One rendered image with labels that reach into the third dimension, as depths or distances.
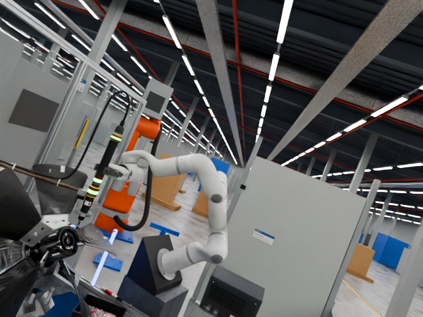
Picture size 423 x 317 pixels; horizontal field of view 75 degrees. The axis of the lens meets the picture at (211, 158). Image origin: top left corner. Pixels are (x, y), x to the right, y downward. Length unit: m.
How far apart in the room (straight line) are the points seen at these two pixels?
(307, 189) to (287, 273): 0.82
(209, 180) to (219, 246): 0.41
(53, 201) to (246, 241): 2.00
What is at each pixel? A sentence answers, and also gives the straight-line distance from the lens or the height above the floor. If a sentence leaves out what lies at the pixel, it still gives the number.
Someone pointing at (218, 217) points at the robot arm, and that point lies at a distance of 1.49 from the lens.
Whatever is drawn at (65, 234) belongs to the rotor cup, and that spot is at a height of 1.24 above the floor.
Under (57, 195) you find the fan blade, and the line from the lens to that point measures 1.35.
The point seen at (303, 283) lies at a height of 1.03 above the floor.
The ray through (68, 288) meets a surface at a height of 0.97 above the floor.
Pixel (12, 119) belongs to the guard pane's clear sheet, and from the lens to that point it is 1.86.
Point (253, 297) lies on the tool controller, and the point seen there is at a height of 1.22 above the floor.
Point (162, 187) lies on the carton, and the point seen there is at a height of 0.52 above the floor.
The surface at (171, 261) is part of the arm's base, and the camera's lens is 1.75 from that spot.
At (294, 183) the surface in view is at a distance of 2.86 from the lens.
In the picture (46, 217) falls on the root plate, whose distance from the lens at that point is 1.32.
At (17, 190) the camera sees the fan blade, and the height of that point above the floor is 1.37.
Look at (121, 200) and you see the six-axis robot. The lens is 5.11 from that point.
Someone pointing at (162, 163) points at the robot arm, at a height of 1.62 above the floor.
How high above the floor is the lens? 1.69
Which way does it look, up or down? 2 degrees up
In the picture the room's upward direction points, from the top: 23 degrees clockwise
